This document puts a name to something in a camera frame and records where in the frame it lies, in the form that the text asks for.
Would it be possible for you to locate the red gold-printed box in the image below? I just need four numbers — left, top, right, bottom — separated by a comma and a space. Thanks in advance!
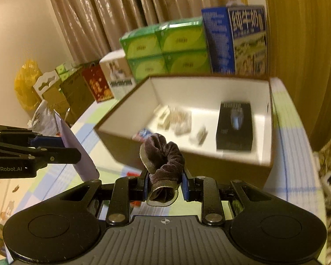
81, 65, 114, 103

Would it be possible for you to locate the white cardboard box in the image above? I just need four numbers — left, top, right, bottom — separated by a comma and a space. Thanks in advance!
94, 74, 273, 189

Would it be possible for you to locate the black product box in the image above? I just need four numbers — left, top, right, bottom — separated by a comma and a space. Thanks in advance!
216, 101, 254, 152

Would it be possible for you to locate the checkered cloth desktop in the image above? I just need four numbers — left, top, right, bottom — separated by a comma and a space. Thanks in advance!
0, 79, 330, 265

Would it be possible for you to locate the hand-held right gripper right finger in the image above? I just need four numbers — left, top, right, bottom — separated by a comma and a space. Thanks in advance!
182, 170, 278, 227

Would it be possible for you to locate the small green box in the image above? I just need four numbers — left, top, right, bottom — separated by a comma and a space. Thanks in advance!
56, 63, 73, 81

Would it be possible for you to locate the dark velvet scrunchie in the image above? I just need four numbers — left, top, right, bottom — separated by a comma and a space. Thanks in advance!
139, 133, 185, 206

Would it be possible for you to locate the white-topped brown carton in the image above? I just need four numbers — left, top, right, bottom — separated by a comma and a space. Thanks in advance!
32, 71, 71, 116

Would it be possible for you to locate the beige curtain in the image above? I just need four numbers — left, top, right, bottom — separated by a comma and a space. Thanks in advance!
44, 0, 265, 69

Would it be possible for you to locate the small white item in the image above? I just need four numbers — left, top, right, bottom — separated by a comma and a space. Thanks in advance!
191, 126, 208, 145

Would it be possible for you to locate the wooden door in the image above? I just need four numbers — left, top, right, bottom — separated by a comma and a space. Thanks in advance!
262, 0, 331, 150

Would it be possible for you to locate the blue red small packet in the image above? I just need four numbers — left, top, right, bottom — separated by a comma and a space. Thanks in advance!
132, 128, 153, 142

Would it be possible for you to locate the blue milk carton box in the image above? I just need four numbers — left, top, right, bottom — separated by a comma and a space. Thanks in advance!
201, 4, 268, 77

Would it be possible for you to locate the brown cardboard carton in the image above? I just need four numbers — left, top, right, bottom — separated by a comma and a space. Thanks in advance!
59, 68, 96, 125

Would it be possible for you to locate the small beige item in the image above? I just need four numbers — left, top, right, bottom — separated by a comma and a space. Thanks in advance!
169, 110, 192, 135

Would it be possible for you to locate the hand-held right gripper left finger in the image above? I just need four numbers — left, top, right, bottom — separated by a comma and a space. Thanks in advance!
58, 170, 151, 225

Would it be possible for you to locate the white plastic bag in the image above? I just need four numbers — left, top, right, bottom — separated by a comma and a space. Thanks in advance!
30, 100, 58, 137

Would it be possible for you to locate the yellow plastic bag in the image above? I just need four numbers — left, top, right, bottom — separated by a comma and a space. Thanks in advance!
15, 59, 43, 112

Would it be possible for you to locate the lavender envelope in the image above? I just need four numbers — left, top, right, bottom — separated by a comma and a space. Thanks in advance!
54, 110, 100, 182

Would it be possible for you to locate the white photo-printed box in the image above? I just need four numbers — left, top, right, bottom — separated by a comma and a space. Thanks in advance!
99, 49, 136, 100

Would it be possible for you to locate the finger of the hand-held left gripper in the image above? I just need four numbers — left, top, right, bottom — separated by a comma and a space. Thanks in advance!
0, 124, 65, 147
0, 141, 82, 164

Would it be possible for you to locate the stack of green tissue packs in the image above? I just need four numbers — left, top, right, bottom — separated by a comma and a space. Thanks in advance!
119, 17, 213, 83

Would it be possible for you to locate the white hair claw clip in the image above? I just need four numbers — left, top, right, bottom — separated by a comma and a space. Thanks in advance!
154, 105, 172, 130

